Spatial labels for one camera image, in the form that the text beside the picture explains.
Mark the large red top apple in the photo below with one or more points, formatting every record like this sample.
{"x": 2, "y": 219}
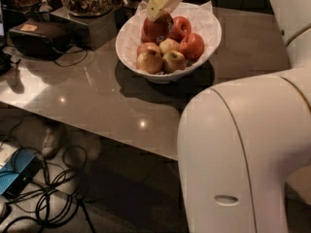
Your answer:
{"x": 158, "y": 30}

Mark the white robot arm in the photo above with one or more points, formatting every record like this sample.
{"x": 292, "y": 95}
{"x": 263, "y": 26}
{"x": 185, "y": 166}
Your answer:
{"x": 239, "y": 141}

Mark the red apple back right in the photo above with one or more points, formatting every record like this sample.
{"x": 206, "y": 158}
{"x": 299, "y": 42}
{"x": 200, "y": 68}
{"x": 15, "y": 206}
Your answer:
{"x": 181, "y": 28}

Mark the red apple back left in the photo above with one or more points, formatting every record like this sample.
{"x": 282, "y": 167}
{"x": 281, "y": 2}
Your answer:
{"x": 143, "y": 40}

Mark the yellow apple centre hidden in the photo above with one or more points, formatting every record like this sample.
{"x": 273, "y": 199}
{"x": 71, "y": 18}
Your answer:
{"x": 168, "y": 45}

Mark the pink apple left middle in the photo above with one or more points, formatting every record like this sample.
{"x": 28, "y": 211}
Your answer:
{"x": 147, "y": 46}

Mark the yellow-red apple front left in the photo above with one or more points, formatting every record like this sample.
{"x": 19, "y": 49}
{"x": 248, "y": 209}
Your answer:
{"x": 149, "y": 61}

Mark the yellow-green apple front centre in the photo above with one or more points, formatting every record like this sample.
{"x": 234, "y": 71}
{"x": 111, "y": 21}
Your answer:
{"x": 173, "y": 61}

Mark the white bowl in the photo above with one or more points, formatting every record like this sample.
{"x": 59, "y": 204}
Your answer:
{"x": 168, "y": 76}

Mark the white paper liner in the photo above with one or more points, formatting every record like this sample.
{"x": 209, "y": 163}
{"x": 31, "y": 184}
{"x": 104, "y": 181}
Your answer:
{"x": 204, "y": 16}

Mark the grey jar stand block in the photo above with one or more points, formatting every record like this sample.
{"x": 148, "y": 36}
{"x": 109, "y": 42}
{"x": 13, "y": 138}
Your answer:
{"x": 89, "y": 32}

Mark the metal scoop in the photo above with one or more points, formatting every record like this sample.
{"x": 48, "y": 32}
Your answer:
{"x": 45, "y": 7}

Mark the black box device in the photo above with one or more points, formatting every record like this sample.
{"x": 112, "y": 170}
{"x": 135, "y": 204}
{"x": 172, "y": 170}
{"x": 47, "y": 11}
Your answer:
{"x": 43, "y": 40}

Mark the white shoe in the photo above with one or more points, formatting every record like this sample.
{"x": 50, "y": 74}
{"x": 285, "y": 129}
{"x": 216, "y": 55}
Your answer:
{"x": 52, "y": 142}

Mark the blue box on floor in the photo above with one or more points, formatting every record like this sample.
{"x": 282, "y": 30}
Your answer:
{"x": 17, "y": 173}

